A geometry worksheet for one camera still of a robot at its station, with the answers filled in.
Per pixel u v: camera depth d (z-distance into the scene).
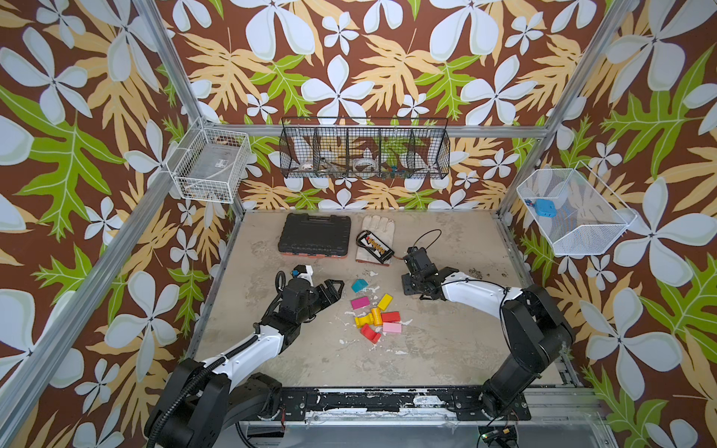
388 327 0.88
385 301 0.93
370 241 1.07
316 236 1.08
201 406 0.41
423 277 0.72
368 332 0.86
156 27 0.70
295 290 0.65
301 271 0.78
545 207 0.86
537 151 0.99
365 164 0.99
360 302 0.94
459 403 0.74
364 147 0.98
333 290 0.77
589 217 0.78
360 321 0.88
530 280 1.05
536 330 0.46
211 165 0.86
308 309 0.71
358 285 0.96
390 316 0.91
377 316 0.89
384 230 1.12
